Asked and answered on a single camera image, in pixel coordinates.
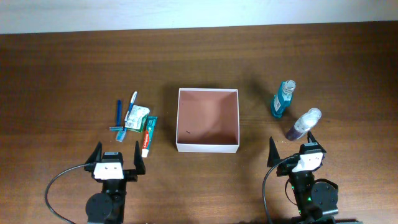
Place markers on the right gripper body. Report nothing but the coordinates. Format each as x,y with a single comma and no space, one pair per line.
286,168

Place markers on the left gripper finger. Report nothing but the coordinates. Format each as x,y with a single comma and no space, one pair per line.
95,155
138,160

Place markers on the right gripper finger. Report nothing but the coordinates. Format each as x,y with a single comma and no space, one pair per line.
311,139
273,157

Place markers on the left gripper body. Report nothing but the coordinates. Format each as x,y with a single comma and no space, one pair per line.
129,175

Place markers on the blue white toothbrush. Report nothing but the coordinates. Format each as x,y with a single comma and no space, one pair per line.
121,134

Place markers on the blue disposable razor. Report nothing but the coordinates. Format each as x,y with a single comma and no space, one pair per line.
118,126

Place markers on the green white wipes packet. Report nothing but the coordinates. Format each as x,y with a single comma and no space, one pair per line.
137,118

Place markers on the blue mouthwash bottle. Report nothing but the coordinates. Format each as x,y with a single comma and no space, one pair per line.
283,98

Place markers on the Colgate toothpaste tube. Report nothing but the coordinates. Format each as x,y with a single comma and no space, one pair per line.
150,127

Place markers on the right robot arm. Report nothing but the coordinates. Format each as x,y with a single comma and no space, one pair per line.
316,199

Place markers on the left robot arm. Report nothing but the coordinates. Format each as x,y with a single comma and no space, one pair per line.
108,205

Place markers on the clear purple sanitizer bottle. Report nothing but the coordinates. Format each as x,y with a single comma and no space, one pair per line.
304,124

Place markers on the white cardboard box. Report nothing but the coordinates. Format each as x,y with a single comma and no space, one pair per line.
208,120

